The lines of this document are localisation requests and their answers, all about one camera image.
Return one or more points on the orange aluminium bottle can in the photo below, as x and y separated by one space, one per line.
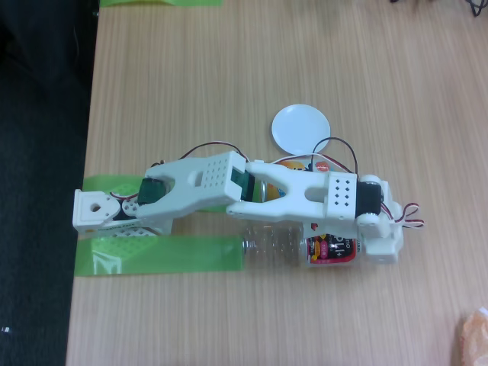
322 166

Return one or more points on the green tape strip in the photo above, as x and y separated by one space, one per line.
190 253
99 182

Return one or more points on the white round plate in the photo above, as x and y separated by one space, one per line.
301 126

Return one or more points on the clear plastic bottle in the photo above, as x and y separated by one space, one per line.
274 244

